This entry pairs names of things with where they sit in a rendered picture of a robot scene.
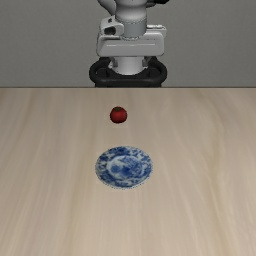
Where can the blue and white patterned plate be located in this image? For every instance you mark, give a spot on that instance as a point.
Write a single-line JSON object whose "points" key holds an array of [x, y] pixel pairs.
{"points": [[124, 167]]}

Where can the red tomato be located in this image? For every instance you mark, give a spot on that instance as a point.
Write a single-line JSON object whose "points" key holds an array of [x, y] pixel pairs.
{"points": [[118, 115]]}

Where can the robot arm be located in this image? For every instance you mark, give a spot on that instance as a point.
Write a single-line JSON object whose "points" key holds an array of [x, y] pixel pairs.
{"points": [[130, 12]]}

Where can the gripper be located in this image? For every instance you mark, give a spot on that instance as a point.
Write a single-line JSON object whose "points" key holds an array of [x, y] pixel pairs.
{"points": [[130, 47]]}

